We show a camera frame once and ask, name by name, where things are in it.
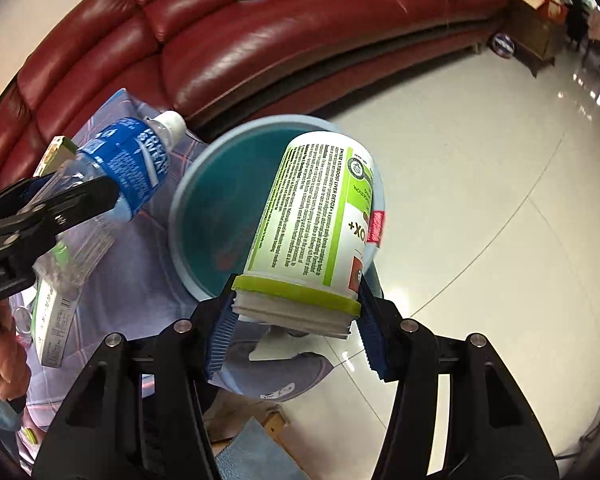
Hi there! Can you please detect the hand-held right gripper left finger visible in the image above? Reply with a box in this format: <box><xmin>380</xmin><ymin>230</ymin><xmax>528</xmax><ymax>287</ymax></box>
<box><xmin>32</xmin><ymin>275</ymin><xmax>241</xmax><ymax>480</ymax></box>

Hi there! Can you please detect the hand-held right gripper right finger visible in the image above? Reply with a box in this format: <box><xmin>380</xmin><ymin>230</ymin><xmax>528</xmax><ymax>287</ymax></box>
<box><xmin>352</xmin><ymin>277</ymin><xmax>571</xmax><ymax>480</ymax></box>

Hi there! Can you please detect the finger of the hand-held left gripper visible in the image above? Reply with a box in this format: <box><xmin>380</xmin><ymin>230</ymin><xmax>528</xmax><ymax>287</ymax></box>
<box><xmin>0</xmin><ymin>177</ymin><xmax>122</xmax><ymax>263</ymax></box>
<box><xmin>0</xmin><ymin>179</ymin><xmax>58</xmax><ymax>213</ymax></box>

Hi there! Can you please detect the blue label plastic bottle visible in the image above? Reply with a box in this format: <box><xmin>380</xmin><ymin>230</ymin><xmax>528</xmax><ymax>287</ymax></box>
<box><xmin>32</xmin><ymin>110</ymin><xmax>188</xmax><ymax>292</ymax></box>

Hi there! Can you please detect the light blue plastic bin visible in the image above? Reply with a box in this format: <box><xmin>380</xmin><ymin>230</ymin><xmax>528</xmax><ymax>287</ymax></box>
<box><xmin>169</xmin><ymin>115</ymin><xmax>388</xmax><ymax>302</ymax></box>

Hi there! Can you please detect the white jar with green label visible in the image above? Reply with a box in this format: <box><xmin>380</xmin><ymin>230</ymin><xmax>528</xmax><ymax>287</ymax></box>
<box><xmin>231</xmin><ymin>131</ymin><xmax>377</xmax><ymax>342</ymax></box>

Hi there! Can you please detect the person's left hand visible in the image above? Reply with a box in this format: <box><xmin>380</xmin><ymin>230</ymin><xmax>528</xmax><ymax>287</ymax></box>
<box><xmin>0</xmin><ymin>302</ymin><xmax>33</xmax><ymax>403</ymax></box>

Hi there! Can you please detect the small printed box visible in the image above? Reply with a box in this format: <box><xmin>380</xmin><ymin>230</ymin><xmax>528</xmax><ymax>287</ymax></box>
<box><xmin>32</xmin><ymin>136</ymin><xmax>78</xmax><ymax>179</ymax></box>

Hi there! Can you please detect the clear green snack packet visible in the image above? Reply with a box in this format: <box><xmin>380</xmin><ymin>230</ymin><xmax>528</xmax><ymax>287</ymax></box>
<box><xmin>29</xmin><ymin>274</ymin><xmax>79</xmax><ymax>369</ymax></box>

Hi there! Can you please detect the grey checked cloth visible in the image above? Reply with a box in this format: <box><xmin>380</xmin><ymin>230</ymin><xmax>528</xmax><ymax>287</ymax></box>
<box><xmin>7</xmin><ymin>89</ymin><xmax>332</xmax><ymax>467</ymax></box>

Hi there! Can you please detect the red snack packet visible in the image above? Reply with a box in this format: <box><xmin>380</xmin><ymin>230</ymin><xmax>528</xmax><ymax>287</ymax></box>
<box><xmin>367</xmin><ymin>210</ymin><xmax>387</xmax><ymax>249</ymax></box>

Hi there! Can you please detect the blue floor mat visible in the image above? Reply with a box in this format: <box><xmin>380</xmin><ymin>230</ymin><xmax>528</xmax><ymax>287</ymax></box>
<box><xmin>214</xmin><ymin>417</ymin><xmax>307</xmax><ymax>480</ymax></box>

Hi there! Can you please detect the red leather sofa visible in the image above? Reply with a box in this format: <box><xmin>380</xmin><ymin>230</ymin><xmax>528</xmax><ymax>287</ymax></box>
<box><xmin>0</xmin><ymin>0</ymin><xmax>512</xmax><ymax>203</ymax></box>

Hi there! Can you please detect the patterned ball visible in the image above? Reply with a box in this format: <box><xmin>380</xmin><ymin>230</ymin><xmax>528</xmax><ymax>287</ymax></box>
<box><xmin>490</xmin><ymin>32</ymin><xmax>516</xmax><ymax>59</ymax></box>

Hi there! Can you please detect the wooden cabinet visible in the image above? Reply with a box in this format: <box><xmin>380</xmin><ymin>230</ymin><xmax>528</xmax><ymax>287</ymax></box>
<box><xmin>509</xmin><ymin>0</ymin><xmax>567</xmax><ymax>79</ymax></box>

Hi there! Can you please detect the wooden frame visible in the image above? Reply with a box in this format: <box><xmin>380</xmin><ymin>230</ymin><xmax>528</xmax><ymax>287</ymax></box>
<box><xmin>261</xmin><ymin>404</ymin><xmax>290</xmax><ymax>437</ymax></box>

